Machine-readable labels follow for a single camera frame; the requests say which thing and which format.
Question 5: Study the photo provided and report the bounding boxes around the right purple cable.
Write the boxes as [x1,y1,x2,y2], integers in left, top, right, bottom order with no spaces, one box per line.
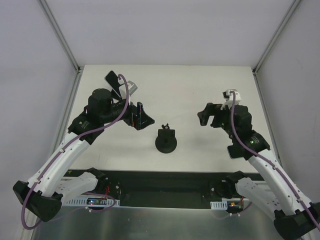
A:
[226,90,320,236]

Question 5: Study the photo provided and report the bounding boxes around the aluminium frame post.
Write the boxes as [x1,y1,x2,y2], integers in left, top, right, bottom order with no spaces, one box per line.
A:
[37,0,81,73]
[252,0,303,76]

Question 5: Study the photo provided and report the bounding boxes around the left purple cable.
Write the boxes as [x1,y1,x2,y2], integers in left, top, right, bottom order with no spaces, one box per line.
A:
[21,73,133,230]

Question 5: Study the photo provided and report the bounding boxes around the black round-base clamp phone stand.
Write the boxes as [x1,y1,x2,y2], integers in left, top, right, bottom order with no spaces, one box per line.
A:
[155,123,178,154]

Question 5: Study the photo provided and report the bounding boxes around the left white slotted cable duct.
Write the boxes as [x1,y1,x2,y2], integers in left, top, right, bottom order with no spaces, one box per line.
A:
[64,196,120,208]

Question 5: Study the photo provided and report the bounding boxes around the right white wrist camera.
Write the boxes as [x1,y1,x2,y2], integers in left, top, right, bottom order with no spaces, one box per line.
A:
[220,89,241,110]

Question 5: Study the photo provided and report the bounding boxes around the left aluminium frame post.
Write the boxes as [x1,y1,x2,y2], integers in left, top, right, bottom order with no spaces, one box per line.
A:
[37,0,81,73]

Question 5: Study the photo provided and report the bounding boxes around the purple cable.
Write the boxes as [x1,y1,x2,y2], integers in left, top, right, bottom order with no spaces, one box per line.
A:
[226,90,320,236]
[21,73,133,230]

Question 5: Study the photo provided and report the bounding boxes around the black smartphone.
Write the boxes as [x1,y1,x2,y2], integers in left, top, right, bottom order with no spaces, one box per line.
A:
[104,70,121,90]
[227,144,244,159]

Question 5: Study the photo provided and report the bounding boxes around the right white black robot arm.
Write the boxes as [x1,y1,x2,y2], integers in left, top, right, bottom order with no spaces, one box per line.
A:
[197,103,320,240]

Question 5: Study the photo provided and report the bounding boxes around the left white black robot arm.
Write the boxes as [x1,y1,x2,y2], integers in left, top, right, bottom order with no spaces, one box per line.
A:
[13,88,155,222]

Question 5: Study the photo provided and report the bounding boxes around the right aluminium frame post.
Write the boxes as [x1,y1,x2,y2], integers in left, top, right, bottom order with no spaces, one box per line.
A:
[252,0,303,76]

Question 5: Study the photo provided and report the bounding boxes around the right white slotted cable duct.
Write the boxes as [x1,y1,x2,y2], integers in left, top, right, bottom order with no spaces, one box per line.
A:
[210,200,228,211]

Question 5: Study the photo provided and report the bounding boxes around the white slotted cable duct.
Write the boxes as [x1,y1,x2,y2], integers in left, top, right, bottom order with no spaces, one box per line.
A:
[210,200,228,211]
[64,196,120,208]

